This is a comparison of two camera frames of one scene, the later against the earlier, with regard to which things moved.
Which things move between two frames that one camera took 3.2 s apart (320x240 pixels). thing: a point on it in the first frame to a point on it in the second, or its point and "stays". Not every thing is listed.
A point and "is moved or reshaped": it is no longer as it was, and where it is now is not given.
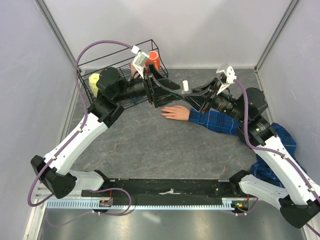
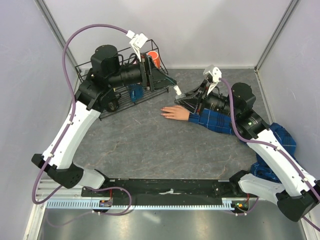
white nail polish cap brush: x=185 y=85 is moved or reshaped
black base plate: x=167 y=189 stays
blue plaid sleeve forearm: x=214 y=119 stays
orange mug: x=153 y=58 stays
